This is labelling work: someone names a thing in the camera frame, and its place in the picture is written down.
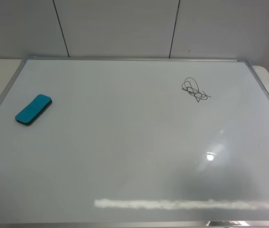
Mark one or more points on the white aluminium-framed whiteboard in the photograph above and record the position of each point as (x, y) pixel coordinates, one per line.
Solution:
(123, 146)

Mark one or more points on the black marker scribble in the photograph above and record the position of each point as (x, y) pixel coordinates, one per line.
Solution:
(191, 87)

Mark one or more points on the teal whiteboard eraser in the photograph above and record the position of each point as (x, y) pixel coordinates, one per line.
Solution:
(33, 110)

